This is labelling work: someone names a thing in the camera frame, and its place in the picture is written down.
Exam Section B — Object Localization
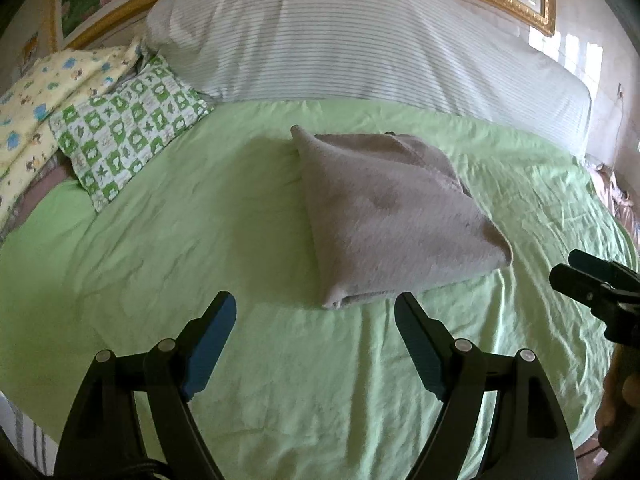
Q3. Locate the beige knitted sweater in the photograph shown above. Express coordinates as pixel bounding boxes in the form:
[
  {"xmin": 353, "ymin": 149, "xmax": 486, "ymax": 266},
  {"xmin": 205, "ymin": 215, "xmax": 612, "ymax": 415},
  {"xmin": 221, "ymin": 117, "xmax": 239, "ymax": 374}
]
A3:
[{"xmin": 291, "ymin": 126, "xmax": 513, "ymax": 310}]

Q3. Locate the right hand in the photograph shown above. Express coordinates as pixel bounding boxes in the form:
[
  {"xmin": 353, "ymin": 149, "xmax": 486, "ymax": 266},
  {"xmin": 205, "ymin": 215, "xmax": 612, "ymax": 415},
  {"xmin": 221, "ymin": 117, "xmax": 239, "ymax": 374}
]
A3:
[{"xmin": 596, "ymin": 344, "xmax": 639, "ymax": 452}]

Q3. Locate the green white patterned pillow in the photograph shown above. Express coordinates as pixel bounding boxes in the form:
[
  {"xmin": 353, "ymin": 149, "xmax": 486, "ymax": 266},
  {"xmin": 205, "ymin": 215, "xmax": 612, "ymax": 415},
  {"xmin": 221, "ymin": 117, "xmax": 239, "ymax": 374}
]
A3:
[{"xmin": 49, "ymin": 55, "xmax": 210, "ymax": 211}]

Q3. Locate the light green bed sheet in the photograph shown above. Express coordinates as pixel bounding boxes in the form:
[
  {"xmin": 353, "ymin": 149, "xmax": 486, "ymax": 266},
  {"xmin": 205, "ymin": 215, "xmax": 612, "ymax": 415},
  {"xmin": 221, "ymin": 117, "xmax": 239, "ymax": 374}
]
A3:
[{"xmin": 1, "ymin": 100, "xmax": 639, "ymax": 479}]

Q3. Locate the yellow patterned pillow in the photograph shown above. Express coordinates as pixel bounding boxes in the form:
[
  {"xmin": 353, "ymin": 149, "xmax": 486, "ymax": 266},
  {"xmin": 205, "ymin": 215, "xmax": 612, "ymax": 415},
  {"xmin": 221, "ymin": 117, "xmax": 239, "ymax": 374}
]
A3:
[{"xmin": 1, "ymin": 37, "xmax": 142, "ymax": 224}]

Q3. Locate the white striped long pillow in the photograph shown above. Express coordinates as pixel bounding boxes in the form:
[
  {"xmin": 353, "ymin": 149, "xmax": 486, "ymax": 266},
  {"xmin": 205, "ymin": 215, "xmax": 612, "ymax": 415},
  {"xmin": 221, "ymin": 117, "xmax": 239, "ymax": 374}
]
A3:
[{"xmin": 145, "ymin": 0, "xmax": 591, "ymax": 156}]

